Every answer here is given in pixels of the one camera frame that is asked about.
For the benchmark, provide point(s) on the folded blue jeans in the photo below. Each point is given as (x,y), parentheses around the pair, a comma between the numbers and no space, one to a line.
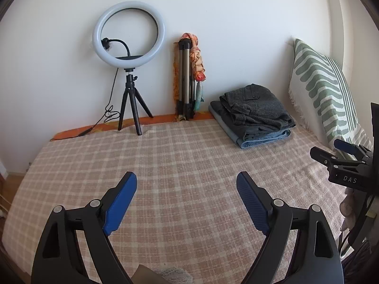
(257,142)

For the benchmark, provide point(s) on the dark grey folded pants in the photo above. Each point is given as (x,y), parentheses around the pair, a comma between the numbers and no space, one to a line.
(228,119)

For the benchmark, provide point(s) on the orange bed sheet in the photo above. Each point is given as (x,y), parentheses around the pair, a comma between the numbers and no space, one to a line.
(160,119)

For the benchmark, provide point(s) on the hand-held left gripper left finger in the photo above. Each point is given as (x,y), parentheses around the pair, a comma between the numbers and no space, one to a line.
(121,204)

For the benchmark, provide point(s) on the person's right hand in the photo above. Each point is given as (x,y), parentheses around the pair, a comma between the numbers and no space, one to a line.
(347,210)

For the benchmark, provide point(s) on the grey knit cloth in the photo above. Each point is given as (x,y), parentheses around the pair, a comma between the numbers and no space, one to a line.
(176,276)

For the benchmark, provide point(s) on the brown cardboard piece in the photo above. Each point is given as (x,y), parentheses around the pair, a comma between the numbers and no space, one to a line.
(145,276)

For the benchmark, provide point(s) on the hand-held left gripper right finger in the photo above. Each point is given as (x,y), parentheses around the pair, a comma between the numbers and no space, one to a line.
(251,204)

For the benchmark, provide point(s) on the grey tweed pants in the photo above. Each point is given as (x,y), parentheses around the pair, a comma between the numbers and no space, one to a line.
(260,106)

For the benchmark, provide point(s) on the small black tripod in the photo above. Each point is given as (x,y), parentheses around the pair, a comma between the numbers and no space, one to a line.
(130,94)

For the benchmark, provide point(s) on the beige plaid blanket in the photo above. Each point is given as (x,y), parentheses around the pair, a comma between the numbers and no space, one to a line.
(183,168)

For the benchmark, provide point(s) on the green striped white pillow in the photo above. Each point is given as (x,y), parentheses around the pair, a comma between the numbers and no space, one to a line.
(319,80)

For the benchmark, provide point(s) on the folded silver tripod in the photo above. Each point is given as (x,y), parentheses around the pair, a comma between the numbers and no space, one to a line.
(182,74)

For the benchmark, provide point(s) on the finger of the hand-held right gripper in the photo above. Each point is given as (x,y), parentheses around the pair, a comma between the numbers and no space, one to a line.
(322,155)
(343,145)

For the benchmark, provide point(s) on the colourful patterned scarf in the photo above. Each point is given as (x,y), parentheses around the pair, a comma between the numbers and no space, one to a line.
(195,56)

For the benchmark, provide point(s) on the black gooseneck phone holder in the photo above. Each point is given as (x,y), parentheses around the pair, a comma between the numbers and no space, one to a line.
(124,43)

